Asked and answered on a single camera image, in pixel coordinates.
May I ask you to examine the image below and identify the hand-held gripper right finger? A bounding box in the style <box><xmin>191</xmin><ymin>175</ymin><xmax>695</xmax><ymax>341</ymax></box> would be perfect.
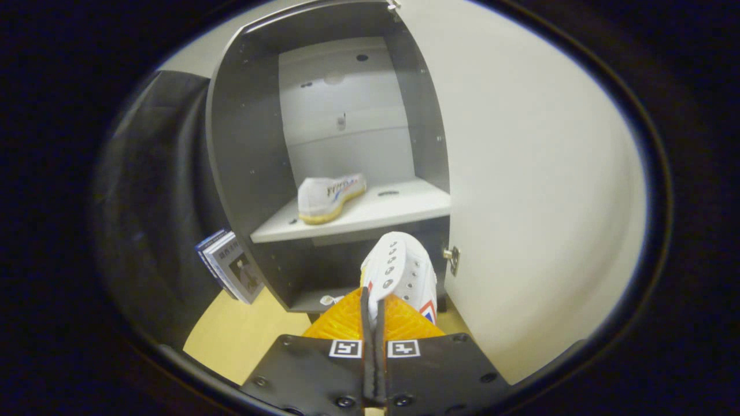
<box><xmin>375</xmin><ymin>292</ymin><xmax>513</xmax><ymax>415</ymax></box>

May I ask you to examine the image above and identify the white cabinet shelf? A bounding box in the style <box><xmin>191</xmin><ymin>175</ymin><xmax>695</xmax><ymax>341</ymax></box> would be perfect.
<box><xmin>250</xmin><ymin>177</ymin><xmax>452</xmax><ymax>244</ymax></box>

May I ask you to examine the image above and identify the white shoe cabinet door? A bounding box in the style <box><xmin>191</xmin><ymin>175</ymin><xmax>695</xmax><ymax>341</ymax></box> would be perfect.
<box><xmin>393</xmin><ymin>0</ymin><xmax>648</xmax><ymax>385</ymax></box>

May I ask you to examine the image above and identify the blue-edged white book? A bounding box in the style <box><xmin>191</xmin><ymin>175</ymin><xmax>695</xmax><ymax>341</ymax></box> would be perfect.
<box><xmin>195</xmin><ymin>228</ymin><xmax>231</xmax><ymax>289</ymax></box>

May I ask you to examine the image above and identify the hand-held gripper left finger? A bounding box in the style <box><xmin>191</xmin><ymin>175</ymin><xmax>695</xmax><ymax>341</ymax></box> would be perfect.
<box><xmin>240</xmin><ymin>288</ymin><xmax>374</xmax><ymax>415</ymax></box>

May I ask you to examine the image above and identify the grey shoe cabinet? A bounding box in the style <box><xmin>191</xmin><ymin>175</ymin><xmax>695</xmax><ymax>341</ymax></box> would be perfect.
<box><xmin>205</xmin><ymin>0</ymin><xmax>453</xmax><ymax>315</ymax></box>

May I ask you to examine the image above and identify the white canvas shoe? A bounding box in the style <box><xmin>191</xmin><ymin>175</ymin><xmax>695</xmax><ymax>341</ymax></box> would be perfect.
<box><xmin>360</xmin><ymin>231</ymin><xmax>438</xmax><ymax>327</ymax></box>
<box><xmin>297</xmin><ymin>173</ymin><xmax>368</xmax><ymax>225</ymax></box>

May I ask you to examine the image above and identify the black backdrop cloth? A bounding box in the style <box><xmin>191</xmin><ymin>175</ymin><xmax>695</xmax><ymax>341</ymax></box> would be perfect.
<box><xmin>95</xmin><ymin>69</ymin><xmax>233</xmax><ymax>348</ymax></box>

